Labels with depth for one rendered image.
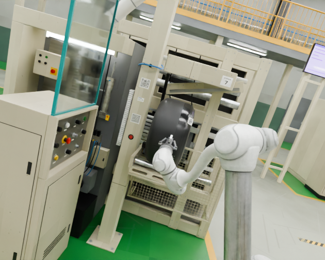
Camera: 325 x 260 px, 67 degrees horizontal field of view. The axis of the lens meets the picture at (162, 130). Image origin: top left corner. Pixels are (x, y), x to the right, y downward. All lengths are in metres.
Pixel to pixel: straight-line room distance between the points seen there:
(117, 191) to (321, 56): 4.67
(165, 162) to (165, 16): 1.09
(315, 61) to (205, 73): 3.77
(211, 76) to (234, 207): 1.40
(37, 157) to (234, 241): 1.08
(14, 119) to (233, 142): 1.15
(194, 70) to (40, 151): 1.35
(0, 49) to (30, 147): 11.44
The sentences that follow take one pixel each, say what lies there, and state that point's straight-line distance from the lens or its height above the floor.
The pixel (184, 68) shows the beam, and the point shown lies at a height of 1.70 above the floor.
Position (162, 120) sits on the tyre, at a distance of 1.79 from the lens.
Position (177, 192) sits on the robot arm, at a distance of 1.49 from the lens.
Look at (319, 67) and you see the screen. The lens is 5.75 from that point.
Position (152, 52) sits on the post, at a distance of 1.95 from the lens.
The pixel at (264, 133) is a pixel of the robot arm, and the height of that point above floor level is 1.53.
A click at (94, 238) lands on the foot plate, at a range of 2.58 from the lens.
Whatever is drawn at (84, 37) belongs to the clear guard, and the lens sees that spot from 1.52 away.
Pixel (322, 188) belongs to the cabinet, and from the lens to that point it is 6.19.
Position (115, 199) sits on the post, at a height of 0.47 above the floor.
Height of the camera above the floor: 1.67
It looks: 14 degrees down
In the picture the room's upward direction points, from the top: 16 degrees clockwise
